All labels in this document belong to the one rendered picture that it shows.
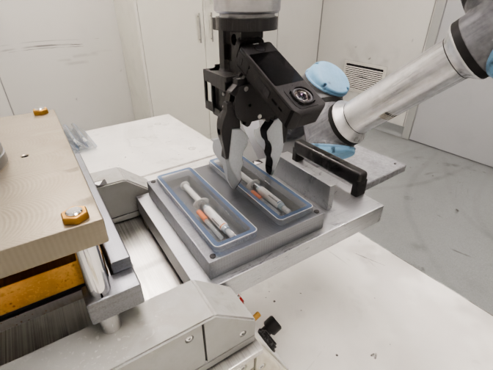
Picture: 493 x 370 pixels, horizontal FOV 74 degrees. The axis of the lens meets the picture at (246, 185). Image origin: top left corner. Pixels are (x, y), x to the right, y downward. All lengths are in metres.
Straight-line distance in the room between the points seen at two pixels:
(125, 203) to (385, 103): 0.55
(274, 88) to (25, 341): 0.36
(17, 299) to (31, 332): 0.14
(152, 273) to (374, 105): 0.57
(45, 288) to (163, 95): 2.34
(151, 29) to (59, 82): 0.79
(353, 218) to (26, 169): 0.38
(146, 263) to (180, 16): 2.25
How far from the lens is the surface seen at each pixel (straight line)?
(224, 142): 0.40
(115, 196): 0.52
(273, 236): 0.38
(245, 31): 0.38
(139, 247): 0.49
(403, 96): 0.75
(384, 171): 1.11
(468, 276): 2.04
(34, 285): 0.30
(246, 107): 0.40
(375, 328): 0.64
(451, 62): 0.71
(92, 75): 2.85
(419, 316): 0.68
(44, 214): 0.25
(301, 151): 0.57
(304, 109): 0.34
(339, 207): 0.49
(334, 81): 0.91
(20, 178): 0.31
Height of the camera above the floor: 1.24
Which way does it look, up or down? 31 degrees down
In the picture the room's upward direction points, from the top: straight up
